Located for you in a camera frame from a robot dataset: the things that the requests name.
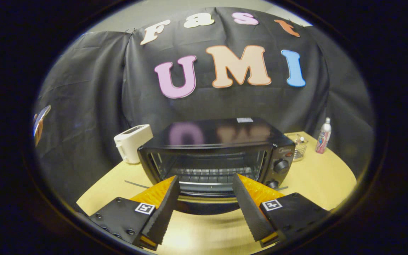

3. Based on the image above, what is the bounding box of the clear wire basket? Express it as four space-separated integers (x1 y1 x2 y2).
285 134 309 162

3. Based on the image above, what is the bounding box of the black toaster oven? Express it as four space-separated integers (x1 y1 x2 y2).
137 118 296 215

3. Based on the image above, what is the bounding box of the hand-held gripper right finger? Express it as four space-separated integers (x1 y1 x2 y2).
232 173 330 248

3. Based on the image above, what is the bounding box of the white bread toaster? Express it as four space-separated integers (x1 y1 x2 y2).
114 124 154 164

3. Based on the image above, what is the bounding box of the black backdrop cloth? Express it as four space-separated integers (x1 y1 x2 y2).
34 7 374 206

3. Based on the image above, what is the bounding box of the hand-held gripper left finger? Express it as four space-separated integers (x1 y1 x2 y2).
89 175 181 250

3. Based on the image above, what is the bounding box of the white pink spray bottle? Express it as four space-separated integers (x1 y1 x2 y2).
316 118 332 154

